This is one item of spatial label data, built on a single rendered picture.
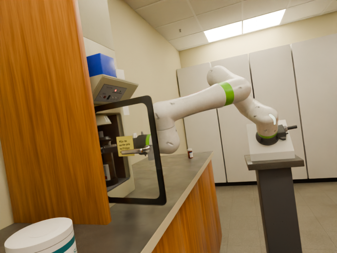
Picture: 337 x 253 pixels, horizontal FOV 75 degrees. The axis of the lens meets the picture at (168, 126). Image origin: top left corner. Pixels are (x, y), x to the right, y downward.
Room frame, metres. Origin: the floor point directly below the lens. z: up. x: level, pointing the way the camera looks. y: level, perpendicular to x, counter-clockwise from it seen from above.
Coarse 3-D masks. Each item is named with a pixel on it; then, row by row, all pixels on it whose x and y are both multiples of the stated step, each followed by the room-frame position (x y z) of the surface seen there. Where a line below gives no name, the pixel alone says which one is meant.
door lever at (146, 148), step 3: (144, 147) 0.79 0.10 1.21; (147, 147) 0.78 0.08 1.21; (123, 150) 0.78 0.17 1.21; (126, 150) 0.77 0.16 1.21; (129, 150) 0.76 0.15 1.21; (132, 150) 0.75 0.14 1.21; (135, 150) 0.75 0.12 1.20; (138, 150) 0.74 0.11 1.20; (141, 150) 0.74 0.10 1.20; (144, 150) 0.76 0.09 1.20; (147, 150) 0.78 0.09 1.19; (123, 153) 0.77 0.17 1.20; (126, 153) 0.77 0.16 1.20; (129, 153) 0.76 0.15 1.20; (132, 153) 0.75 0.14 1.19; (135, 153) 0.75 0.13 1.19; (138, 153) 0.75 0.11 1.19
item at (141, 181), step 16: (144, 96) 0.78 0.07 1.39; (96, 112) 0.88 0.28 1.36; (112, 112) 0.85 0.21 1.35; (128, 112) 0.81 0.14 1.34; (144, 112) 0.78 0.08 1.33; (112, 128) 0.85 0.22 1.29; (128, 128) 0.82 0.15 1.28; (144, 128) 0.78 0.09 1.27; (112, 144) 0.86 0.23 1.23; (144, 144) 0.79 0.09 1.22; (112, 160) 0.86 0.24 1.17; (128, 160) 0.83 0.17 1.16; (144, 160) 0.79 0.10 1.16; (160, 160) 0.77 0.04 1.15; (112, 176) 0.87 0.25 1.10; (128, 176) 0.83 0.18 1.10; (144, 176) 0.80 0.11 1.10; (160, 176) 0.77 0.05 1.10; (112, 192) 0.87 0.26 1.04; (128, 192) 0.84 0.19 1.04; (144, 192) 0.80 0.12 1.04; (160, 192) 0.77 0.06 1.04
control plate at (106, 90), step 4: (104, 84) 0.91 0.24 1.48; (104, 88) 0.93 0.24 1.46; (108, 88) 0.95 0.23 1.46; (112, 88) 0.98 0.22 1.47; (116, 88) 1.01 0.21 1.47; (120, 88) 1.03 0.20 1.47; (124, 88) 1.06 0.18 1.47; (100, 92) 0.92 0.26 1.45; (104, 92) 0.95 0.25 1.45; (108, 92) 0.97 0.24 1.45; (112, 92) 1.00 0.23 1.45; (116, 92) 1.03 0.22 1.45; (120, 92) 1.06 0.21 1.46; (116, 96) 1.05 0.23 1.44; (120, 96) 1.08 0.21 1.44; (96, 100) 0.94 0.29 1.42; (100, 100) 0.96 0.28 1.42; (104, 100) 0.99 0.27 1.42; (108, 100) 1.02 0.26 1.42; (112, 100) 1.04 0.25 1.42; (116, 100) 1.08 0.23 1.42
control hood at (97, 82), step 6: (90, 78) 0.89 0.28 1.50; (96, 78) 0.88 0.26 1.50; (102, 78) 0.87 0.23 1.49; (108, 78) 0.91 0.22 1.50; (114, 78) 0.95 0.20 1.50; (96, 84) 0.88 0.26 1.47; (102, 84) 0.90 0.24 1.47; (108, 84) 0.93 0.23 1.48; (114, 84) 0.97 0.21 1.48; (120, 84) 1.01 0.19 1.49; (126, 84) 1.06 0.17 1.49; (132, 84) 1.11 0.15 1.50; (138, 84) 1.17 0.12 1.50; (96, 90) 0.89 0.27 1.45; (126, 90) 1.10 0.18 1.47; (132, 90) 1.15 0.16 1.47; (96, 96) 0.92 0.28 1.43; (126, 96) 1.14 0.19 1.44; (96, 102) 0.95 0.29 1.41; (102, 102) 0.99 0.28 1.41; (108, 102) 1.03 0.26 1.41
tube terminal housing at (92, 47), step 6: (84, 42) 0.97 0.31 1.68; (90, 42) 1.01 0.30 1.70; (90, 48) 1.01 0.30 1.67; (96, 48) 1.05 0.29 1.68; (102, 48) 1.10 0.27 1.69; (108, 48) 1.15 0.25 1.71; (90, 54) 1.00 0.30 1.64; (108, 54) 1.14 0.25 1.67; (114, 54) 1.20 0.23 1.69; (114, 60) 1.19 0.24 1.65
